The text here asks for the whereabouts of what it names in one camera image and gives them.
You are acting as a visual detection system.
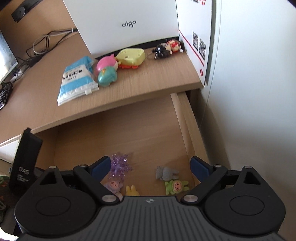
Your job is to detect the black computer monitor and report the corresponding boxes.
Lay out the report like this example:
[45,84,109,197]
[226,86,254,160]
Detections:
[0,30,19,80]

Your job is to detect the red doll figure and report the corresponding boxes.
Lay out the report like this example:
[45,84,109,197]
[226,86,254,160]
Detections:
[167,39,185,54]

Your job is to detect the green pig toy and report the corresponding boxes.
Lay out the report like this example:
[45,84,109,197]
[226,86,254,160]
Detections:
[164,179,190,195]

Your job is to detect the yellow cheese toy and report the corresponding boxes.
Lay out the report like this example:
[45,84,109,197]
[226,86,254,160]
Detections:
[116,47,146,70]

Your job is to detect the blue white tissue pack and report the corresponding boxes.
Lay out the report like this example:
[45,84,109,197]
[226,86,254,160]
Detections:
[57,56,100,107]

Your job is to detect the grey looped cable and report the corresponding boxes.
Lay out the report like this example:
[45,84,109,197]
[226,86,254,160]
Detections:
[32,29,79,56]

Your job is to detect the white computer case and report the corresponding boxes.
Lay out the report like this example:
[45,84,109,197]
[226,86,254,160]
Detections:
[62,0,180,55]

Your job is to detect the purple crystal ornament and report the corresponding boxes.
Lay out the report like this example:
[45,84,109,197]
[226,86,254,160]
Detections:
[109,152,134,180]

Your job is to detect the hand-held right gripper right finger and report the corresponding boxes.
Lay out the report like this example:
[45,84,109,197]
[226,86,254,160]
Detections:
[181,156,263,205]

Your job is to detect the black doll keychain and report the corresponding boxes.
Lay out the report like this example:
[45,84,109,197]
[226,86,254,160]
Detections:
[151,43,173,61]

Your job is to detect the black wall power strip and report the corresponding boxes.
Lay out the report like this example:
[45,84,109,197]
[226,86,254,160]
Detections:
[11,0,42,23]

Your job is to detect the white-fronted wooden drawer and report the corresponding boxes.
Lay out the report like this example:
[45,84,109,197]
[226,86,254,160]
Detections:
[32,91,209,200]

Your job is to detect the purple pig toy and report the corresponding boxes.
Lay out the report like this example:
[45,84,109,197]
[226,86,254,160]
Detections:
[103,180,124,201]

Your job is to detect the black cables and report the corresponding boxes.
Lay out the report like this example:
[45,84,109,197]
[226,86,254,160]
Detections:
[11,28,79,77]

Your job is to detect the grey bunny toy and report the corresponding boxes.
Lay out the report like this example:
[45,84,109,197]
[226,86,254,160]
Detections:
[155,165,180,181]

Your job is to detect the yellow bunny toy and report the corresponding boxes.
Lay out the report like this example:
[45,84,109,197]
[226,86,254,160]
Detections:
[125,184,140,197]

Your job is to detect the black keyboard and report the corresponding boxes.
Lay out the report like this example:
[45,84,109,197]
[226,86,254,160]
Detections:
[0,82,13,111]

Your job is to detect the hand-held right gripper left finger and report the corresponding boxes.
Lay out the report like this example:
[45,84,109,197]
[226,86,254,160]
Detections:
[40,156,119,206]

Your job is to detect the black power adapter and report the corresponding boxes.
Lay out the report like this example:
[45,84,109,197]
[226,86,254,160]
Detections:
[28,56,42,68]

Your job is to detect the dark patterned cloth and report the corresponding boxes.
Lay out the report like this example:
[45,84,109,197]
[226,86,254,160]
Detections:
[0,175,10,224]

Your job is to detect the pink and teal toy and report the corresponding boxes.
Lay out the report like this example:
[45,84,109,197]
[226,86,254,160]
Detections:
[96,54,120,88]

